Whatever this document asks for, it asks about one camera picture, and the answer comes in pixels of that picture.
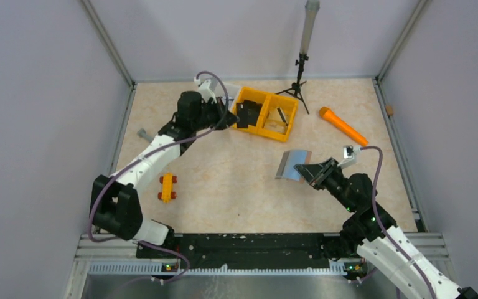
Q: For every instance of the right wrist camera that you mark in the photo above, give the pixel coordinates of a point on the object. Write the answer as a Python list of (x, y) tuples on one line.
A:
[(350, 156)]

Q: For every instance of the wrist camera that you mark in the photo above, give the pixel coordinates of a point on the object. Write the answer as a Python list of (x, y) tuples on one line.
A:
[(206, 88), (350, 156)]

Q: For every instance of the brown leather card holder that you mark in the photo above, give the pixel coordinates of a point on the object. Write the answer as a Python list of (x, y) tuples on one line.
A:
[(286, 169)]

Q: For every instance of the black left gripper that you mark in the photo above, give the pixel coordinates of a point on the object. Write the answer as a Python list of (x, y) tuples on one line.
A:
[(231, 118)]

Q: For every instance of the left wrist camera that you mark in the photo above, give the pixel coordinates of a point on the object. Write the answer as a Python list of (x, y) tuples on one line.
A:
[(206, 88)]

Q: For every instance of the yellow toy car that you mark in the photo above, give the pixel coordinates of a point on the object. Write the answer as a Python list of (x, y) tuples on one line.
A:
[(167, 193)]

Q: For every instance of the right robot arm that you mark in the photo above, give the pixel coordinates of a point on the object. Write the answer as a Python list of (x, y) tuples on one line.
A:
[(373, 234)]

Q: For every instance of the white cable duct strip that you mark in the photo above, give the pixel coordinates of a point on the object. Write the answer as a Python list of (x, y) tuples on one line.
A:
[(158, 268)]

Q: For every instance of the orange plastic cone handle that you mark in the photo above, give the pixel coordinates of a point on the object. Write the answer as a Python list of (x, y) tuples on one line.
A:
[(328, 115)]

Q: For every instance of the yellow double plastic bin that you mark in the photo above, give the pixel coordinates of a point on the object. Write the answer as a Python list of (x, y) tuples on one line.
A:
[(269, 101)]

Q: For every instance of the black card in bin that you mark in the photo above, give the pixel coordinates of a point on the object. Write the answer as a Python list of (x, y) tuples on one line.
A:
[(251, 111)]

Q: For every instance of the white plastic bin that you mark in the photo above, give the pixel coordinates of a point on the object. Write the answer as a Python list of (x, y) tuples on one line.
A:
[(233, 91)]

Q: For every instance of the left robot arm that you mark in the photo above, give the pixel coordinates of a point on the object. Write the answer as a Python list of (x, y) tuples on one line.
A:
[(115, 205)]

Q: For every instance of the grey dumbbell-shaped part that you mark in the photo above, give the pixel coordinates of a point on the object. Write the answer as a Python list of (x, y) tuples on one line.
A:
[(143, 134)]

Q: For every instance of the black tripod with grey pole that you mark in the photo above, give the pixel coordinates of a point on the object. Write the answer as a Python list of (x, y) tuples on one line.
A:
[(311, 7)]

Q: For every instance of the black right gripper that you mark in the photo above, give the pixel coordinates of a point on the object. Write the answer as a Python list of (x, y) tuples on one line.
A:
[(321, 174)]

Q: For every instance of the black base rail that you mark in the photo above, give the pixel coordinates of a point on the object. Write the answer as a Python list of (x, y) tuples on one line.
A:
[(258, 251)]

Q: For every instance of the small tan wall block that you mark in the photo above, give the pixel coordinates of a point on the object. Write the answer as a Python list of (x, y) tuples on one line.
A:
[(389, 110)]

